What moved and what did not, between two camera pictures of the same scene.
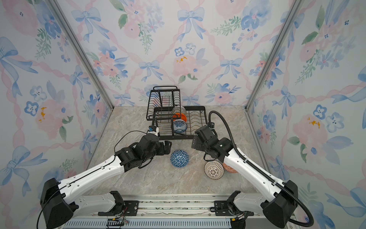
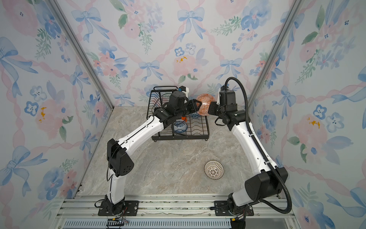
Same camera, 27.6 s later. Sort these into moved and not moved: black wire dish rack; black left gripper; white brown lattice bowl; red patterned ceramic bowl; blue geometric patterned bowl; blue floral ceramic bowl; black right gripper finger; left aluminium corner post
Moved: black right gripper finger; black left gripper; red patterned ceramic bowl; blue geometric patterned bowl
Not moved: left aluminium corner post; blue floral ceramic bowl; white brown lattice bowl; black wire dish rack
